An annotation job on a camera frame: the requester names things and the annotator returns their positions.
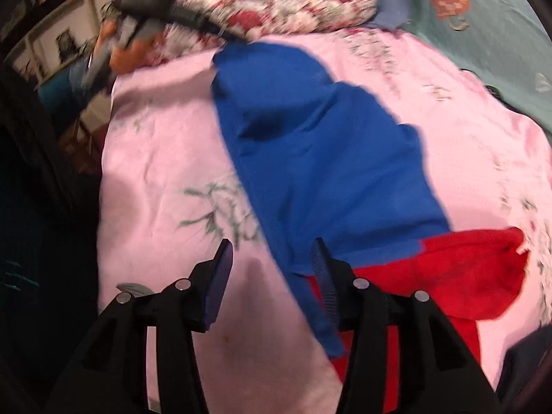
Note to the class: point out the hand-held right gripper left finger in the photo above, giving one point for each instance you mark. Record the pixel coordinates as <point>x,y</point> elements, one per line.
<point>218,282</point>

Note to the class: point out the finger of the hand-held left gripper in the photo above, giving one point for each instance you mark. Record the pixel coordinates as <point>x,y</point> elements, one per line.
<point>200,21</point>

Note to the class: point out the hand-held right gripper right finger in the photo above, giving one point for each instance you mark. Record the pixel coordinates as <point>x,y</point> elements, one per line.
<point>322,276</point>

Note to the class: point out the blue pants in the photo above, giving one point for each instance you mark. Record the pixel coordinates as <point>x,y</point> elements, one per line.
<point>315,146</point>

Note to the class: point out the person's left hand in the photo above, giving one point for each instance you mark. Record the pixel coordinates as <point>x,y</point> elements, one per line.
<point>123,49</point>

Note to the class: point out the red floral pillow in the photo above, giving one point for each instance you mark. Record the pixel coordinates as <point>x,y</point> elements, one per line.
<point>293,0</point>

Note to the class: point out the pink floral bed sheet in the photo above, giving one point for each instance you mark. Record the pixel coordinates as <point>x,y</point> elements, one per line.
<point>172,181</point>

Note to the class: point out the red garment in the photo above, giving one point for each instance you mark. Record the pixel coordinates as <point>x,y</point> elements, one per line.
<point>435,276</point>

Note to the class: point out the dark cloth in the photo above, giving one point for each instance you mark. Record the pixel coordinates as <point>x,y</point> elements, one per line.
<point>526,371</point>

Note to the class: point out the teal blanket with heart print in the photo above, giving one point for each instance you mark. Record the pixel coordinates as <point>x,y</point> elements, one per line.
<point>487,30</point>

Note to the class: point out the white wall shelf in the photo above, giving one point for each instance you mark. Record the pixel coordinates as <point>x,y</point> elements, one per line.
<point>56,21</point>

